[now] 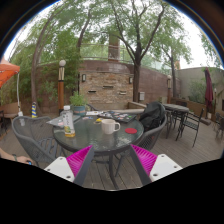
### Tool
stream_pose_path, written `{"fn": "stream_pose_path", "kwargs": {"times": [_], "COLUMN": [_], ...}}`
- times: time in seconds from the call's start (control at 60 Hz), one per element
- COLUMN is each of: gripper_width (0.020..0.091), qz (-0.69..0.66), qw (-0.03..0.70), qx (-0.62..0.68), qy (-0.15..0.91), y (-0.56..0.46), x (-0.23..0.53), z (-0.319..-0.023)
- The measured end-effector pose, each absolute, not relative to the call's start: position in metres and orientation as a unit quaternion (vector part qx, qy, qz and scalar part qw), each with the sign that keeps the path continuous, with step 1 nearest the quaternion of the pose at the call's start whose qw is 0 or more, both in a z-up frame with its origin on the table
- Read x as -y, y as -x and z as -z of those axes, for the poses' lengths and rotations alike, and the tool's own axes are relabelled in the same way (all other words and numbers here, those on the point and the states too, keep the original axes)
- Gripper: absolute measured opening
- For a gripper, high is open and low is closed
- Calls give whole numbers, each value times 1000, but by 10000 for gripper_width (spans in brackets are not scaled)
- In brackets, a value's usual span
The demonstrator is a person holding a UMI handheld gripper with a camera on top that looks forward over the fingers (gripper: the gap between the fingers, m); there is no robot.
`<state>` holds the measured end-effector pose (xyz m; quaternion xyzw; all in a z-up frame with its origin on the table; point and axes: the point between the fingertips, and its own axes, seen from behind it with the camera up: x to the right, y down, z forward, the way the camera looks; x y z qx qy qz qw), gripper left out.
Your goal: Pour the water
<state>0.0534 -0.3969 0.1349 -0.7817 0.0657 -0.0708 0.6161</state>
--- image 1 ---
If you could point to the yellow blue striped cone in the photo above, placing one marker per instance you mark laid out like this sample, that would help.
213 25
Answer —
34 110

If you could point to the black metal chair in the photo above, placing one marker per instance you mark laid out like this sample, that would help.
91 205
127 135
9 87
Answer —
191 124

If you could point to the yellow card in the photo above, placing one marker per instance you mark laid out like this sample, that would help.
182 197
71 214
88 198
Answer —
98 121

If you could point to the orange canopy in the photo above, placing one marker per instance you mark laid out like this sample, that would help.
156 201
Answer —
7 71

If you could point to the round dark patio table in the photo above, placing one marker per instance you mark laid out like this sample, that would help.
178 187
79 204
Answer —
176 107

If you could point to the closed maroon patio umbrella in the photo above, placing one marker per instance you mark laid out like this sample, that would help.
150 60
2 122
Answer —
208 90

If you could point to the white paper sheet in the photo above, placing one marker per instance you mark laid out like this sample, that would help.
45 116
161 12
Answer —
92 113

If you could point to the tall dark-trunked tree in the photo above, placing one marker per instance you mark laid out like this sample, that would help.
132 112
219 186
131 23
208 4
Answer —
136 83

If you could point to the potted green plant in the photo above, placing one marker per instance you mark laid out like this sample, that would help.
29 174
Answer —
78 101

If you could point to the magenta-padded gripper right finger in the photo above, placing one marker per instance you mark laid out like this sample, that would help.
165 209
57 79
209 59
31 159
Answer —
163 165

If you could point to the black jacket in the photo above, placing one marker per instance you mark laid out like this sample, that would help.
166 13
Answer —
151 115

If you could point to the flat round red coaster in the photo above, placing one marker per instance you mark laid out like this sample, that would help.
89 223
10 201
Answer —
131 130

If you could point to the wooden lamp post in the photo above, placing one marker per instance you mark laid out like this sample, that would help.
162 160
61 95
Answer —
61 90

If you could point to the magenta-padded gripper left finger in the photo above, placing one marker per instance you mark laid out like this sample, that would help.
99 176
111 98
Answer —
58 166

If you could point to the person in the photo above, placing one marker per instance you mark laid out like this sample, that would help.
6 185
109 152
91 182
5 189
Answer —
13 157

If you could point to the white ribbed mug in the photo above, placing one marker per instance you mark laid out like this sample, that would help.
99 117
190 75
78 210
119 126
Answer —
108 127

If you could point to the clear plastic drink bottle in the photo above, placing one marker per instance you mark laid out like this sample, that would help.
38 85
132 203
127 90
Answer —
68 121

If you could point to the grey laptop with stickers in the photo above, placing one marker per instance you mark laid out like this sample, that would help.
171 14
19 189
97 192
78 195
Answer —
55 121

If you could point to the black laptop with stickers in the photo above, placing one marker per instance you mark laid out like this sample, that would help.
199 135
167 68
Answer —
118 116

